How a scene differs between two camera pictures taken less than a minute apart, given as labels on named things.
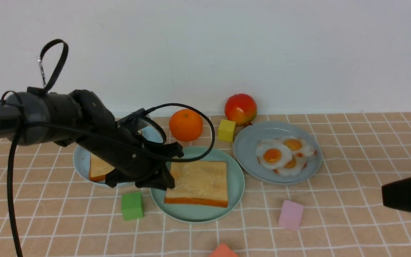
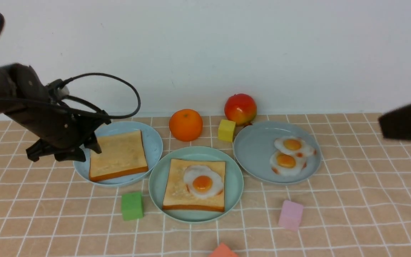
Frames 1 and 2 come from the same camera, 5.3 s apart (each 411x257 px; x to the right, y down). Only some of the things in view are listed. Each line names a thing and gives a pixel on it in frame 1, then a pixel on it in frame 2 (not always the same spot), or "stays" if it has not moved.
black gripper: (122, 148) -> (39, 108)
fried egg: (272, 154) -> (202, 181)
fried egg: (295, 165) stays
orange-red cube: (223, 250) stays
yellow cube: (226, 130) stays
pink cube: (290, 215) stays
